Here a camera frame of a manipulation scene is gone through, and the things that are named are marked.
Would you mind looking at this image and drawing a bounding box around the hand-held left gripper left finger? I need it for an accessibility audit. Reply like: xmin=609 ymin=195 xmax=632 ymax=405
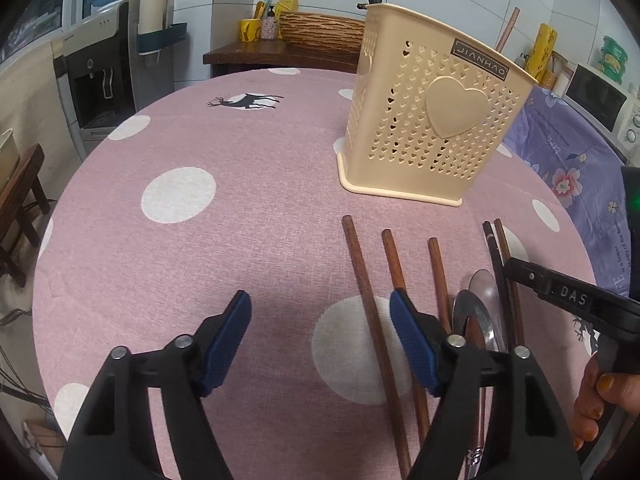
xmin=59 ymin=290 xmax=252 ymax=480

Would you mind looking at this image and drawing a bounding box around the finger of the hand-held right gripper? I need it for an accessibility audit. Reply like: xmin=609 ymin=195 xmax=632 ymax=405
xmin=504 ymin=256 xmax=636 ymax=342

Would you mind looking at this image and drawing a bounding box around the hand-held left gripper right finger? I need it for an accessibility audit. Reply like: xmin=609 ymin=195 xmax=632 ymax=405
xmin=390 ymin=289 xmax=583 ymax=480

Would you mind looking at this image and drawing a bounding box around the large metal spoon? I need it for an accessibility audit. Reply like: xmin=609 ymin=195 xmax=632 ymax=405
xmin=451 ymin=290 xmax=496 ymax=480

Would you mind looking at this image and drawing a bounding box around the small metal spoon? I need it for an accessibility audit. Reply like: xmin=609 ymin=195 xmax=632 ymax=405
xmin=468 ymin=269 xmax=503 ymax=353

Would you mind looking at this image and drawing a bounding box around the beige perforated utensil holder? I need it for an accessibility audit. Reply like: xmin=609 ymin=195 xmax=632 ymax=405
xmin=336 ymin=3 xmax=540 ymax=208

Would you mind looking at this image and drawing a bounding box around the person's right hand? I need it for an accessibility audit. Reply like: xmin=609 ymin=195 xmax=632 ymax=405
xmin=574 ymin=355 xmax=623 ymax=453

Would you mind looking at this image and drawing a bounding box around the purple floral cloth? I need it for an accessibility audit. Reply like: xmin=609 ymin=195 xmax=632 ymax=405
xmin=500 ymin=85 xmax=631 ymax=306

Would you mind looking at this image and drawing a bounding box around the white microwave oven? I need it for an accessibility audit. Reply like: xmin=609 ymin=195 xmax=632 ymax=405
xmin=562 ymin=62 xmax=640 ymax=148

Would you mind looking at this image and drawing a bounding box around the stack of green bowls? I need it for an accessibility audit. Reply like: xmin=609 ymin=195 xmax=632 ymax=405
xmin=597 ymin=35 xmax=630 ymax=86

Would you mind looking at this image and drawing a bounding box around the yellow printed roll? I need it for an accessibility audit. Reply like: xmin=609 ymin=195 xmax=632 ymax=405
xmin=525 ymin=22 xmax=558 ymax=83

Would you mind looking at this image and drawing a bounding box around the dark wooden stool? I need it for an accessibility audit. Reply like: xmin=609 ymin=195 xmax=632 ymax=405
xmin=0 ymin=142 xmax=51 ymax=288

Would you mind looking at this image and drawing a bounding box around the dark wooden counter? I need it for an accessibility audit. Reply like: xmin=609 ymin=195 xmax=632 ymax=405
xmin=203 ymin=37 xmax=361 ymax=78

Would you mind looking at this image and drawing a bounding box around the grey water dispenser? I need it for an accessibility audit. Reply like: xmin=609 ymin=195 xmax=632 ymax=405
xmin=52 ymin=0 xmax=176 ymax=143

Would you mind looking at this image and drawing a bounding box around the small patterned pump bottle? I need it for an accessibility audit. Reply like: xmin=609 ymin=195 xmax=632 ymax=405
xmin=261 ymin=5 xmax=280 ymax=40

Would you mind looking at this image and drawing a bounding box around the woven pattern wash basin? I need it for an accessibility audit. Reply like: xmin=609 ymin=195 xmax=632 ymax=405
xmin=277 ymin=10 xmax=366 ymax=53

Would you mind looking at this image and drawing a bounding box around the window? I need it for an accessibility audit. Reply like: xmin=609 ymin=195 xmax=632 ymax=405
xmin=0 ymin=0 xmax=86 ymax=61

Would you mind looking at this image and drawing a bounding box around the teal wall holder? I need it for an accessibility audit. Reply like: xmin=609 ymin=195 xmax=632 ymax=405
xmin=137 ymin=22 xmax=188 ymax=55

